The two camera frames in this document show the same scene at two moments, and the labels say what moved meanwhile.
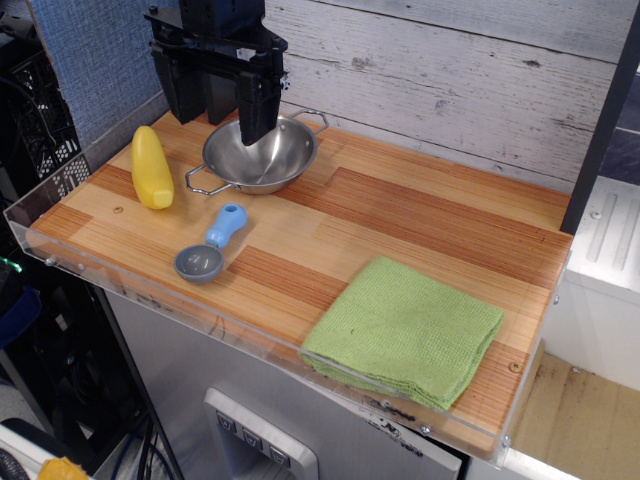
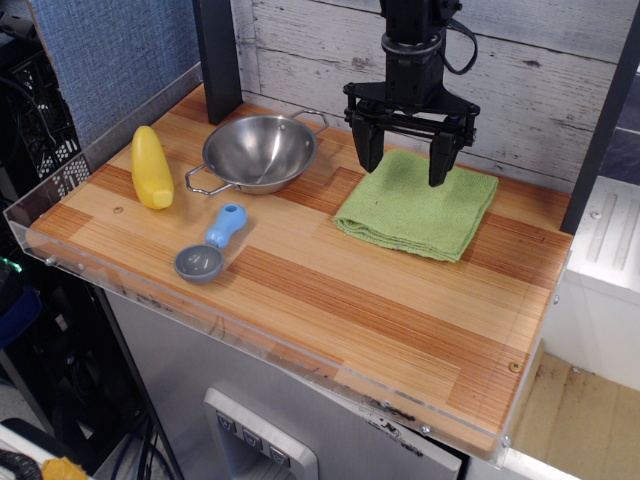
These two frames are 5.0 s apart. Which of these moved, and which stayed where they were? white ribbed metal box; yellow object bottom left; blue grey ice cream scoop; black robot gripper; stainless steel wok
Moved: black robot gripper
Stayed: white ribbed metal box; blue grey ice cream scoop; yellow object bottom left; stainless steel wok
